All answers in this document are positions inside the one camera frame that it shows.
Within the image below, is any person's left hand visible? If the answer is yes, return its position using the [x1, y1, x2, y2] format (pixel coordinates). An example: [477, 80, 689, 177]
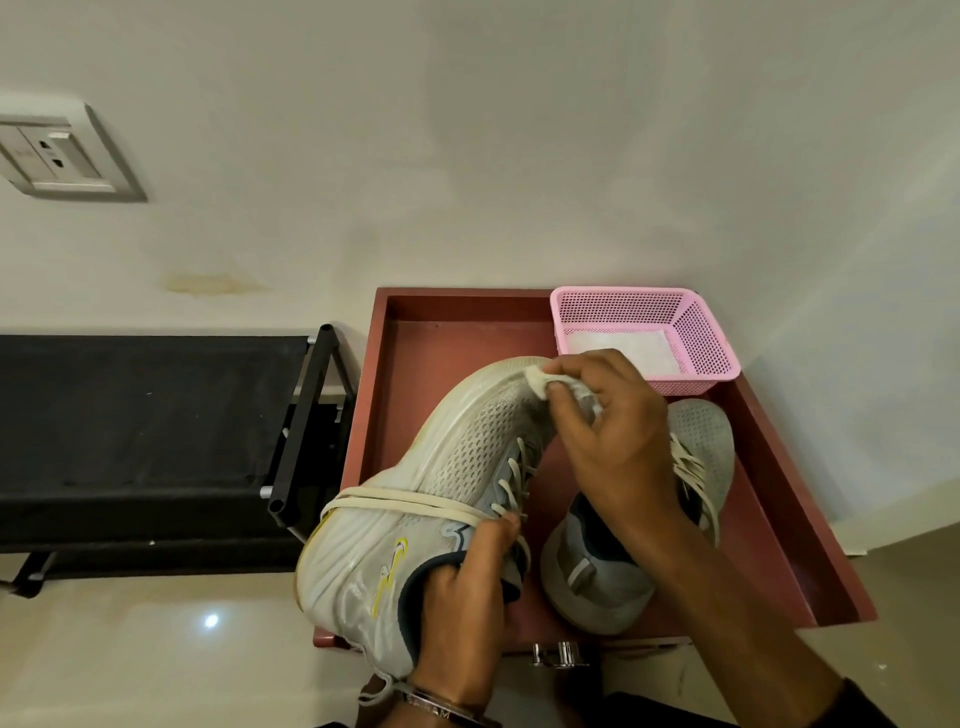
[410, 513, 523, 710]

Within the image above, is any person's right hand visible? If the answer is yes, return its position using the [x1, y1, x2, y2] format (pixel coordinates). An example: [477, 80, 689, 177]
[542, 348, 680, 549]

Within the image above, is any white wipe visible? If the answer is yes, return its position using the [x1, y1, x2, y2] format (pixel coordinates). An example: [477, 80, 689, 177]
[523, 365, 601, 421]

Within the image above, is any grey sneaker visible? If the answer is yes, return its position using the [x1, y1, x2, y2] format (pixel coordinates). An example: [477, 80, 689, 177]
[539, 398, 736, 637]
[294, 356, 605, 706]

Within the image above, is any reddish-brown side table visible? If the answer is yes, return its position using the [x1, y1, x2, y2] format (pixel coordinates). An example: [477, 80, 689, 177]
[312, 287, 879, 658]

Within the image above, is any black shoe rack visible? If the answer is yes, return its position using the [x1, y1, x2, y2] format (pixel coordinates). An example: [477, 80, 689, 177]
[0, 323, 358, 600]

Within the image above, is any person's right forearm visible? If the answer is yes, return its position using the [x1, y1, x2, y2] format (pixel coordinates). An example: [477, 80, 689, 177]
[633, 509, 845, 728]

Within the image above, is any stack of white wipes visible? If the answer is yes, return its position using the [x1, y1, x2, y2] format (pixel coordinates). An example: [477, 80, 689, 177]
[562, 329, 685, 380]

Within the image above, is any pink plastic basket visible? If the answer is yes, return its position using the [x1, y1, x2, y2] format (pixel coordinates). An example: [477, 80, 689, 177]
[549, 286, 742, 397]

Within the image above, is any silver bracelet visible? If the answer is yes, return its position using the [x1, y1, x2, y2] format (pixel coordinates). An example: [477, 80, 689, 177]
[391, 682, 502, 728]

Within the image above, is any white wall socket plate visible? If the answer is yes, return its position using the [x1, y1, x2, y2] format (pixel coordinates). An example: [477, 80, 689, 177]
[0, 91, 148, 204]

